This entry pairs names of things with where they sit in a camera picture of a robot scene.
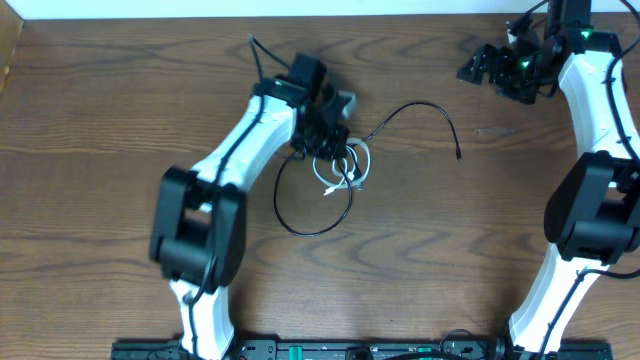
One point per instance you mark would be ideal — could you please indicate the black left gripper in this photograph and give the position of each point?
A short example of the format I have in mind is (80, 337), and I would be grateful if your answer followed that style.
(340, 133)

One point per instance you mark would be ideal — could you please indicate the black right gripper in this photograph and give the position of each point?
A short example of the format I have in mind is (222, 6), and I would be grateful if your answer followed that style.
(501, 55)

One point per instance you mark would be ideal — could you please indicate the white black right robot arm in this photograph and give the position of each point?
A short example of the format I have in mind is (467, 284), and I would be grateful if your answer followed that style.
(592, 218)

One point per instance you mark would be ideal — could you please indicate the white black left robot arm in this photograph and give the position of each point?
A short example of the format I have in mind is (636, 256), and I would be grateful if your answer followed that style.
(199, 229)

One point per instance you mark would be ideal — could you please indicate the brown side panel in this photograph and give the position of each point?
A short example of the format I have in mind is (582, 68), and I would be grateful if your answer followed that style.
(10, 32)

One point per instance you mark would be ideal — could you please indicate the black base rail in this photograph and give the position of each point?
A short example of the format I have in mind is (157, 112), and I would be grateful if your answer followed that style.
(256, 349)

